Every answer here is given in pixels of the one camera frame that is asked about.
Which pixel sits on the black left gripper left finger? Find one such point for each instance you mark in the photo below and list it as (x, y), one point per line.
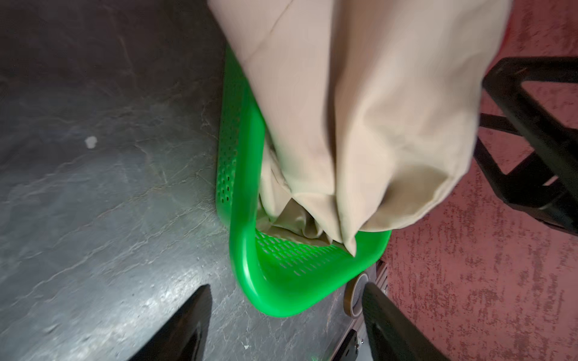
(183, 337)

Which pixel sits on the beige shorts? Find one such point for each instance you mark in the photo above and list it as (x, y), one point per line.
(371, 107)

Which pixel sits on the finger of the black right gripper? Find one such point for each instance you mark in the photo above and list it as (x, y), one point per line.
(544, 184)

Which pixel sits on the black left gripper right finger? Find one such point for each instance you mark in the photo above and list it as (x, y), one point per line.
(391, 335)

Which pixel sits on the green plastic basket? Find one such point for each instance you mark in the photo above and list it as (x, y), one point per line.
(279, 277)

